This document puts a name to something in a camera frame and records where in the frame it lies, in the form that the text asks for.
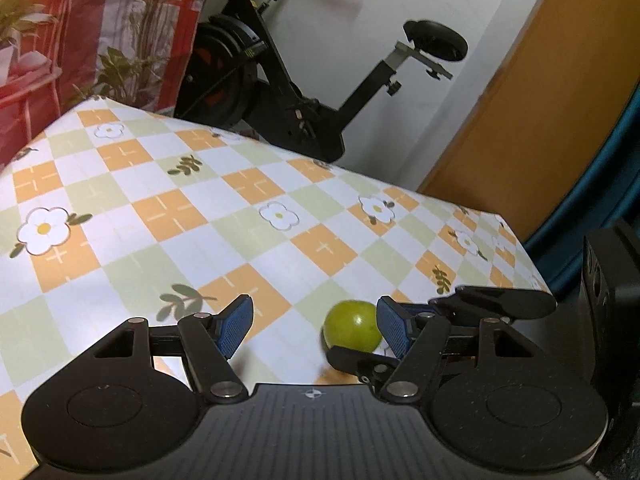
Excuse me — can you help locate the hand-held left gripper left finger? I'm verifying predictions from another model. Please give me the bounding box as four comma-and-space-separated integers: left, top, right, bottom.
92, 294, 253, 401

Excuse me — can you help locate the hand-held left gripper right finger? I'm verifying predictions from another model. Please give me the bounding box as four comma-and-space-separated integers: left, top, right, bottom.
376, 296, 536, 403

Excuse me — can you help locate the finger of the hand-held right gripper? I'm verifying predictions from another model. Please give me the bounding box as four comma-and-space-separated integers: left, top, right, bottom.
400, 286, 558, 341
326, 345, 401, 386

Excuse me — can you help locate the small green fruit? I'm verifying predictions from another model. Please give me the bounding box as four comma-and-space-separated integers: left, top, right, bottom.
322, 300, 379, 353

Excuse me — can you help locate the teal curtain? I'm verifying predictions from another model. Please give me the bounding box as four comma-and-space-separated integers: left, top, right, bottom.
522, 85, 640, 301

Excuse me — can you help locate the checkered floral tablecloth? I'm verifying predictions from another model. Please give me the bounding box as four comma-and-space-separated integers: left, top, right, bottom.
0, 95, 553, 480

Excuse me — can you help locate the wooden board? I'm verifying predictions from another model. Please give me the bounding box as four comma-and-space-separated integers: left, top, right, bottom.
417, 0, 640, 243

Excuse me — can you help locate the black exercise bike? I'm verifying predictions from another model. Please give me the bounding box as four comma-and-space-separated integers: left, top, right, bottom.
175, 0, 468, 163

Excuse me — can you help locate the red printed wall tapestry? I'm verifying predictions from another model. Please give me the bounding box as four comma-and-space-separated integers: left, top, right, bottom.
0, 0, 221, 171

